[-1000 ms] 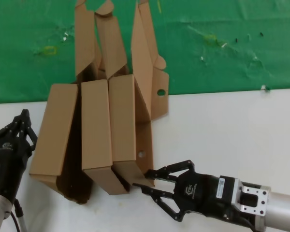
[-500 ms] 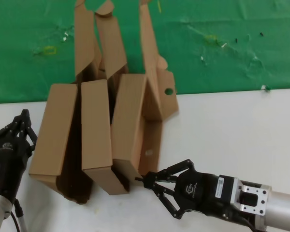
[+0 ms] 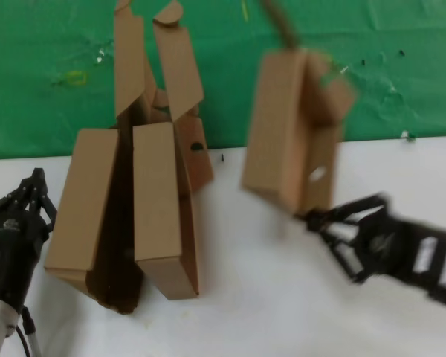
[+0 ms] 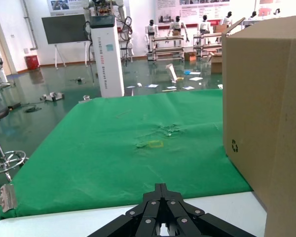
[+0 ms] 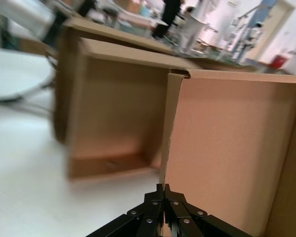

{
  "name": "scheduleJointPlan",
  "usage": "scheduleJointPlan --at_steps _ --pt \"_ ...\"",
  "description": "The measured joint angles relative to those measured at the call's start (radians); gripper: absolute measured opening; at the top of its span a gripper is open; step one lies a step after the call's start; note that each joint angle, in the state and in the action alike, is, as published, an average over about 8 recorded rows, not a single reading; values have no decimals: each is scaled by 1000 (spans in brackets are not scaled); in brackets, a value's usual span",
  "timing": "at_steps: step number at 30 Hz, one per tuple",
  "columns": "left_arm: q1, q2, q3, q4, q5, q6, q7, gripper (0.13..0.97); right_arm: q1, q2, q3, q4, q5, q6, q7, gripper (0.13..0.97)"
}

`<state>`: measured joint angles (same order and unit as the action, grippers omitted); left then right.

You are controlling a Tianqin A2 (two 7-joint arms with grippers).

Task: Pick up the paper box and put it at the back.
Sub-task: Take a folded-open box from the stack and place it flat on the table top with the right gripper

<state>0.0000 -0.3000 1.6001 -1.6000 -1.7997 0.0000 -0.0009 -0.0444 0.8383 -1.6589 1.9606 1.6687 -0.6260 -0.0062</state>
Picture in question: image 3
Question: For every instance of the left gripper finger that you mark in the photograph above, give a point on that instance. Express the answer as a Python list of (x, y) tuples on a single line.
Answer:
[(44, 201), (20, 189)]

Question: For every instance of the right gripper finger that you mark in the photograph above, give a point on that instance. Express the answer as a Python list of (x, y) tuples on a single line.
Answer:
[(349, 213), (342, 249)]

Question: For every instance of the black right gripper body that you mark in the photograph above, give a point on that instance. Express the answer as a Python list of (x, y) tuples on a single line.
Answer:
[(386, 245)]

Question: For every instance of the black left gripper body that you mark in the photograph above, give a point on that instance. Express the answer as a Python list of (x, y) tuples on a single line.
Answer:
[(15, 253)]

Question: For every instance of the brown cardboard box round hole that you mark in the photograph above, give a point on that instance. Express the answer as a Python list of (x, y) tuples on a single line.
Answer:
[(275, 130)]

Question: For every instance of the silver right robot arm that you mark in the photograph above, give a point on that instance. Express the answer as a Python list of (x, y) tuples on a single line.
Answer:
[(438, 260)]

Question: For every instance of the brown cardboard box wide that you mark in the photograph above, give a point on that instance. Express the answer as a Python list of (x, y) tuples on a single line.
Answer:
[(81, 193)]

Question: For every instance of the brown cardboard box narrow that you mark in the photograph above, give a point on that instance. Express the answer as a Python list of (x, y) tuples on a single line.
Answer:
[(156, 193)]

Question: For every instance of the white paper scrap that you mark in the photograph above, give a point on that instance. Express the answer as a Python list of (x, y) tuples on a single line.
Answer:
[(344, 69), (405, 134), (101, 56)]

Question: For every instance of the green cloth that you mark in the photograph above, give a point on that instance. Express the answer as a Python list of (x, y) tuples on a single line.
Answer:
[(22, 74)]

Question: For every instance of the small black screw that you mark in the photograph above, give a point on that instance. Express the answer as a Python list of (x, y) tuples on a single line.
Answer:
[(222, 157)]

